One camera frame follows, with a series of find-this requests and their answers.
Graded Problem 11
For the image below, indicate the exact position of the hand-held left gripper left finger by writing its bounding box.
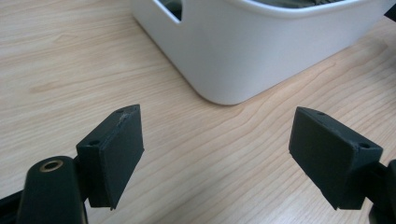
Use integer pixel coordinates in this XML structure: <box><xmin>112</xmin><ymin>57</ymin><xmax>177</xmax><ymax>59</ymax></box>
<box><xmin>76</xmin><ymin>104</ymin><xmax>146</xmax><ymax>211</ymax></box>

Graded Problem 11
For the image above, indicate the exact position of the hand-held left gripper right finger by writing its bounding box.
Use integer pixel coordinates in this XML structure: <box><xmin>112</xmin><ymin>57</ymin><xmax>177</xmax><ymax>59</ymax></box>
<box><xmin>288</xmin><ymin>105</ymin><xmax>384</xmax><ymax>211</ymax></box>

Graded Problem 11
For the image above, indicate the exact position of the white plastic storage bin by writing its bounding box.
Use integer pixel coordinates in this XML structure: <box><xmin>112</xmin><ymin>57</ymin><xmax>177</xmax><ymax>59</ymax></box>
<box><xmin>129</xmin><ymin>0</ymin><xmax>396</xmax><ymax>106</ymax></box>

